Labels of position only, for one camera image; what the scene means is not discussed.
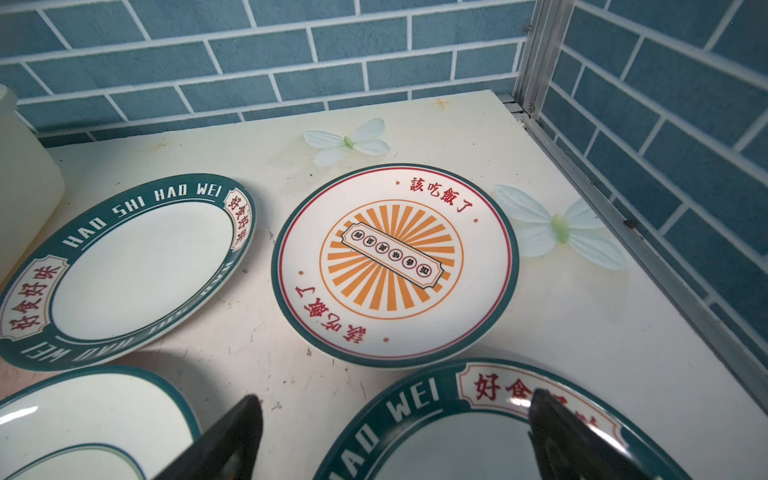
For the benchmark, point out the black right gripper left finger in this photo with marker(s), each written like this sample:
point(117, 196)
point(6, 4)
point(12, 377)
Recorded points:
point(228, 450)

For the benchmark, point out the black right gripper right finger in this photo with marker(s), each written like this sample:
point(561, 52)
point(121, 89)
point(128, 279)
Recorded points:
point(566, 448)

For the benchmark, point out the white plate green flower outline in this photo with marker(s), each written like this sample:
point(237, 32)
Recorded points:
point(106, 422)

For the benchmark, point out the green rim plate back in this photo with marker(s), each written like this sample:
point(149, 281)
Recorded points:
point(125, 272)

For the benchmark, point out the green rim plate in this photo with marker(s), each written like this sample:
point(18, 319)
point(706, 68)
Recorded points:
point(468, 419)
point(125, 272)

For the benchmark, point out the white plastic bin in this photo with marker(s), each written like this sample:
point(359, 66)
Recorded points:
point(32, 185)

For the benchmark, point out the green rim plate right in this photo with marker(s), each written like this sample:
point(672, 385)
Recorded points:
point(468, 419)

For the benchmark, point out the orange sunburst plate back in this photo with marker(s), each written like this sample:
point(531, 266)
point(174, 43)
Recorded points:
point(395, 266)

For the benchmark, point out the aluminium corner frame right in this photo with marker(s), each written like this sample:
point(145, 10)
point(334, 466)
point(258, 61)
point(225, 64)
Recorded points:
point(662, 106)

